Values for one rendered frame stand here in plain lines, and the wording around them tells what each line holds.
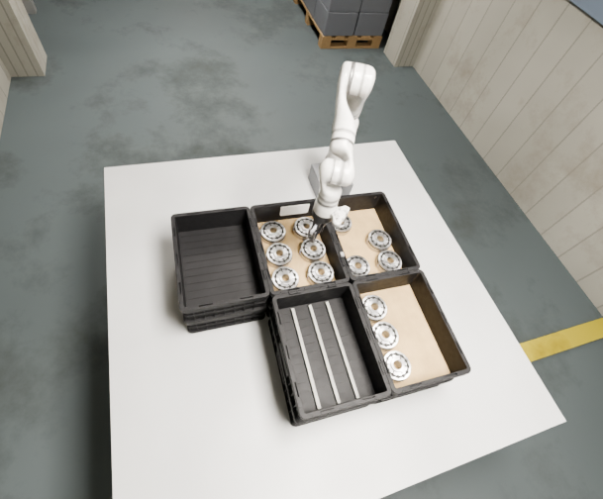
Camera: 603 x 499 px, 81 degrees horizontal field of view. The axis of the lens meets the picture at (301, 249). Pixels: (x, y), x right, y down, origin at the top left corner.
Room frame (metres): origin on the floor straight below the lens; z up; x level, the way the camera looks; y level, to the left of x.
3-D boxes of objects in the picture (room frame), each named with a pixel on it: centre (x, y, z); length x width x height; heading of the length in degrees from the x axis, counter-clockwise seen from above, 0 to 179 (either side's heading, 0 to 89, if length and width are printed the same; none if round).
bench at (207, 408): (0.74, -0.08, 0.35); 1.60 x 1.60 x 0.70; 30
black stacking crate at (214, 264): (0.62, 0.28, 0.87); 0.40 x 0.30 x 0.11; 28
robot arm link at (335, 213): (0.76, -0.06, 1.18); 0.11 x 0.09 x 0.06; 73
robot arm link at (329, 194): (0.77, -0.03, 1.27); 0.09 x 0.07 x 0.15; 95
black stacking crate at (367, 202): (0.90, -0.25, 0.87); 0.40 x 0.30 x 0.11; 28
